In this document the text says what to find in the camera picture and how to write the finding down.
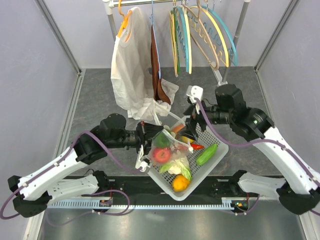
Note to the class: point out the clear dotted zip top bag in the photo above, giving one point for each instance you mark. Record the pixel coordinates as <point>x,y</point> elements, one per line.
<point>161,116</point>

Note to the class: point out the white t-shirt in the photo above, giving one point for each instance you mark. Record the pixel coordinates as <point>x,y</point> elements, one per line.
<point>130,77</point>

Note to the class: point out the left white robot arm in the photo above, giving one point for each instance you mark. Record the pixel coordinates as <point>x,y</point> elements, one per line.
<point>32,194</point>

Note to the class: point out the yellow plastic hanger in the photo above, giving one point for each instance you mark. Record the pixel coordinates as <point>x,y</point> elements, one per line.
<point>213,31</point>

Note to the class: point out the brown cloth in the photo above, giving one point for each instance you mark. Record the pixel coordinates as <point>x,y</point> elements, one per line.
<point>158,91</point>

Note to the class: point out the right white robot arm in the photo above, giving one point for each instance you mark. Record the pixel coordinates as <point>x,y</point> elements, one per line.
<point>237,125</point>

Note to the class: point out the blue wire hanger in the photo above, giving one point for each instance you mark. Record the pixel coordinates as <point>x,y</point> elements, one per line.
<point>152,20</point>

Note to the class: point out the orange tangerine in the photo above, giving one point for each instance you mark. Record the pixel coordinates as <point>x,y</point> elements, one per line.
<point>180,183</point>

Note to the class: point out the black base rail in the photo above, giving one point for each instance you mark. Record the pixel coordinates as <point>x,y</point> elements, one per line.
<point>142,190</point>

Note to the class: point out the orange pumpkin slice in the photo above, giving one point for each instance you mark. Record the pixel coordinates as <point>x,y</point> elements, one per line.
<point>177,128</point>

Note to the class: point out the light green cucumber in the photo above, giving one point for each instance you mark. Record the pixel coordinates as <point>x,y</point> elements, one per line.
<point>206,154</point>

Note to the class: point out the green hanger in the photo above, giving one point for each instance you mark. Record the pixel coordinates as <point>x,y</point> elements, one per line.
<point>176,41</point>

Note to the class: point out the red apple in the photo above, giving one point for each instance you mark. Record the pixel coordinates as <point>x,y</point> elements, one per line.
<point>161,155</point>

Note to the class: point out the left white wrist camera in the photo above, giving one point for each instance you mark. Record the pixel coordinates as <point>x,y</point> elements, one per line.
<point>142,163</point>

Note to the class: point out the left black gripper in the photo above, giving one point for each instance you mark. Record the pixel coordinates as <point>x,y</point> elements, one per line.
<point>147,132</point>

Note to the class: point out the teal plastic hanger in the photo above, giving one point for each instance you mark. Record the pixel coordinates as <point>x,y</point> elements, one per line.
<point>220,37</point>

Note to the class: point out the orange carrot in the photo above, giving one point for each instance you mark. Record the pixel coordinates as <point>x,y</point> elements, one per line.
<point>197,146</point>

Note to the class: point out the white plastic basket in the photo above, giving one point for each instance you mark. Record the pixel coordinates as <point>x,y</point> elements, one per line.
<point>198,173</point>

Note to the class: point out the cream hanger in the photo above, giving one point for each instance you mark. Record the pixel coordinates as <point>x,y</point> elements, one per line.
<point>173,43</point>

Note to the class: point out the orange hanger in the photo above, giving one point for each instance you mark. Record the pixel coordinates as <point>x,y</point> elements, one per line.
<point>125,20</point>

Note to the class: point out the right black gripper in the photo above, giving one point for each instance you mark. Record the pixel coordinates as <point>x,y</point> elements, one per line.
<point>196,116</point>

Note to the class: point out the white cauliflower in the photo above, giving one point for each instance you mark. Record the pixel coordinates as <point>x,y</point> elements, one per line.
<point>177,167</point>

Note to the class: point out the white slotted cable duct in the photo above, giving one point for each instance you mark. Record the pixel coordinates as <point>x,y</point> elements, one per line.
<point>97,204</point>

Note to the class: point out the grey clothes rack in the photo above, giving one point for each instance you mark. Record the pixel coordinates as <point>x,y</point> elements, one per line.
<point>186,21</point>

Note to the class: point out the green bell pepper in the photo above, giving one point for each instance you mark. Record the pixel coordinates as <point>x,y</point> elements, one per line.
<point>161,141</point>

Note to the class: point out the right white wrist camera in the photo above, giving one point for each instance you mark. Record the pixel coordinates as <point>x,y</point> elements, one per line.
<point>194,92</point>

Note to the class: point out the light blue hanger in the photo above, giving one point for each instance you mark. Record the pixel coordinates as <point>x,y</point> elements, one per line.
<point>183,36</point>

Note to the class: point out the yellow lemon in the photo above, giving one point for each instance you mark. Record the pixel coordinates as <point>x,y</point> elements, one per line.
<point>186,139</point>

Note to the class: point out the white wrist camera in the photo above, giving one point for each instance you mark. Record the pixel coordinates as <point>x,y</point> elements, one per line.
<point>142,163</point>
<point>194,92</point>

